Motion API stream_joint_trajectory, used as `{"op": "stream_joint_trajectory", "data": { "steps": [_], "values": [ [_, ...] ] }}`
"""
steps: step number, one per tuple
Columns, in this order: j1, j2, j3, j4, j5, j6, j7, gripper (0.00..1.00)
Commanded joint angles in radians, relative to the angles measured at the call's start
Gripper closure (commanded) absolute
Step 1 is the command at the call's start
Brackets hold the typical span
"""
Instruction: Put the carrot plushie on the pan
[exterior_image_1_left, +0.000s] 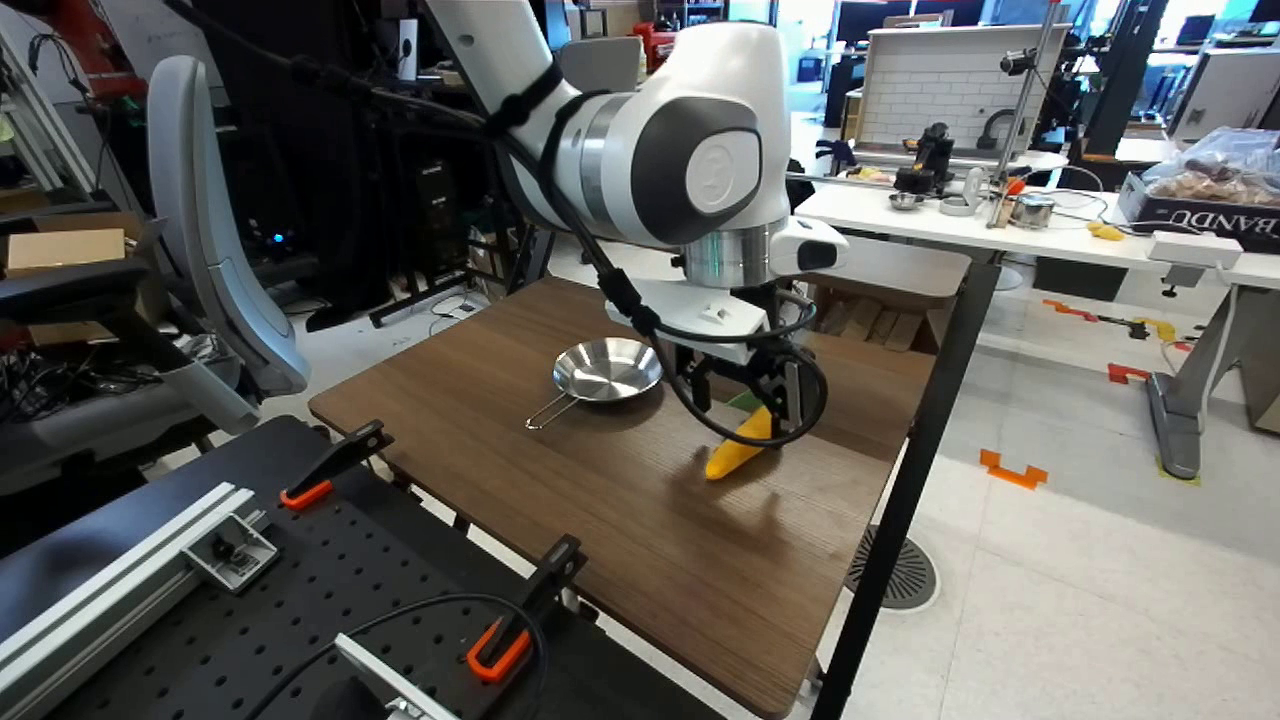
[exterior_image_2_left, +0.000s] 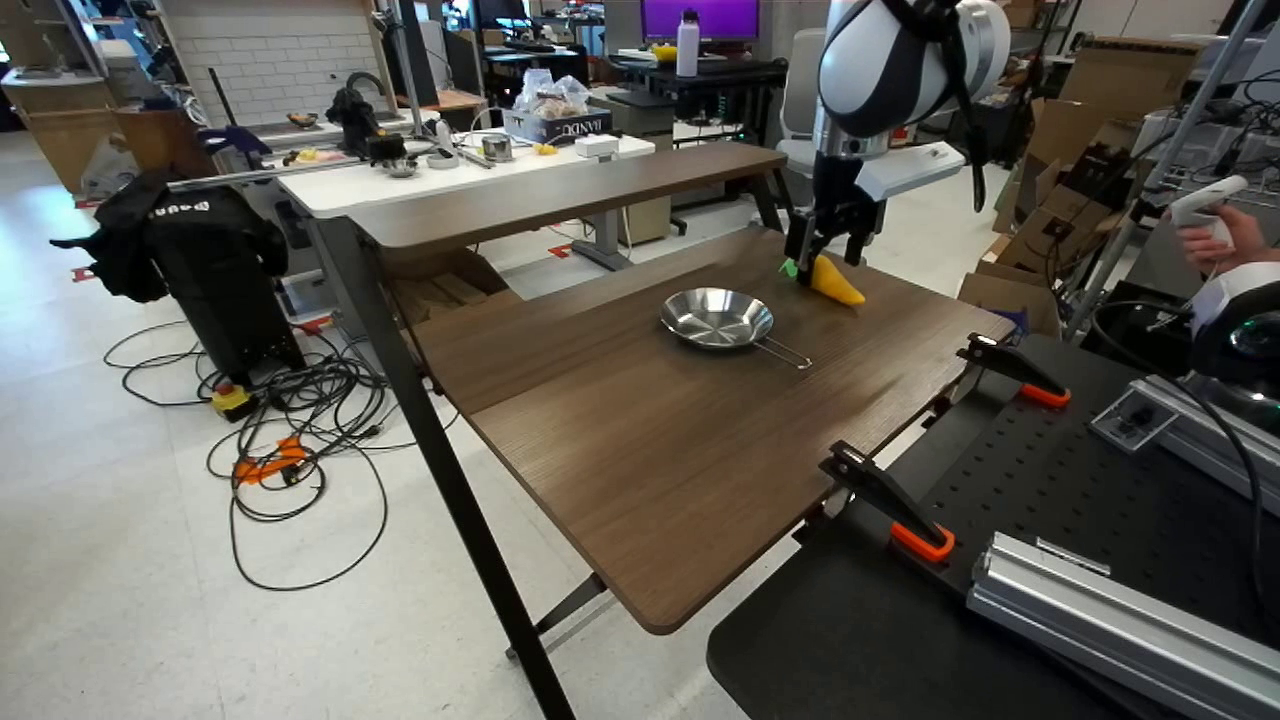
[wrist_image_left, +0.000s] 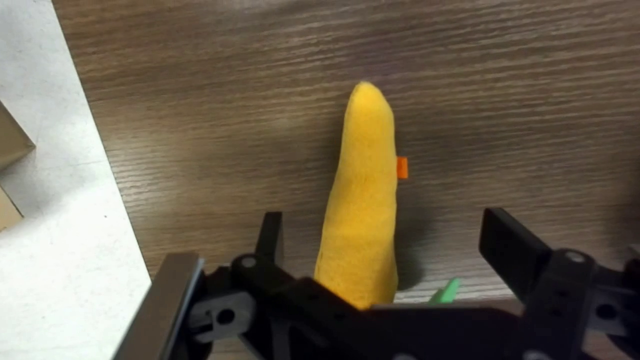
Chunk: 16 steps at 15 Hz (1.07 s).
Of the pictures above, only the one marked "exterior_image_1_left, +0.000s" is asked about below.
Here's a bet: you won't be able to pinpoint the round metal floor drain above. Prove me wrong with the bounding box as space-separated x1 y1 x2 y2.
849 533 944 621

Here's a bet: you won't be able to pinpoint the orange carrot plushie green top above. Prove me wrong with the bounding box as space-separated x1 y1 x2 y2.
701 378 782 486

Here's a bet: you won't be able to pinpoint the brown cardboard box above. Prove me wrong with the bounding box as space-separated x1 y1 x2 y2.
0 221 133 279

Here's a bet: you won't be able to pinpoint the black perforated breadboard table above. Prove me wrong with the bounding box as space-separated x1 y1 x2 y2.
0 412 732 720

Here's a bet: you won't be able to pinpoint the white perforated panel board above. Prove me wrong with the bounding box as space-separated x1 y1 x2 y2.
852 18 1077 150

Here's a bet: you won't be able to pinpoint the white desk grey legs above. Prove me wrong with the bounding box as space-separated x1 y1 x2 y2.
797 177 1280 482

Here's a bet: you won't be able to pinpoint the black desk device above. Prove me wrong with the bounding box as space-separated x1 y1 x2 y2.
888 120 962 206

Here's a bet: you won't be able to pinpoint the black gripper white mount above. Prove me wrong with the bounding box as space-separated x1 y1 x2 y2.
658 277 817 441

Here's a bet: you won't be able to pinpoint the thin black cable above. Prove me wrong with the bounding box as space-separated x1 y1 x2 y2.
239 589 554 720

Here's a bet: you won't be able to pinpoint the aluminium corner bracket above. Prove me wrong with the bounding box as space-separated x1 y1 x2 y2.
183 511 283 596

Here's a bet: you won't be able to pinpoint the black table frame leg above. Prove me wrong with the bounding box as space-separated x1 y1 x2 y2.
803 246 1008 720

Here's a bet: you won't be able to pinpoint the small silver metal pan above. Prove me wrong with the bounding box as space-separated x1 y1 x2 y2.
521 331 670 441

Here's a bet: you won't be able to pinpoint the long aluminium extrusion rail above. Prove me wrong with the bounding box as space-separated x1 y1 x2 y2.
0 475 266 720

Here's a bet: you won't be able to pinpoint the black printed cardboard box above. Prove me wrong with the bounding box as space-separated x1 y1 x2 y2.
1116 171 1280 257

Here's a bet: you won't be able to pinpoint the clear plastic bag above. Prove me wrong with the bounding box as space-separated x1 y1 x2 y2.
1149 123 1280 213

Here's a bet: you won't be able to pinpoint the black clamp orange handle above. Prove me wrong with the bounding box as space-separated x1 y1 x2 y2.
276 421 395 515
461 533 594 687

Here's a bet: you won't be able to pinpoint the short aluminium extrusion rail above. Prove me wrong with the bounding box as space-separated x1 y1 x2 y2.
333 628 461 720

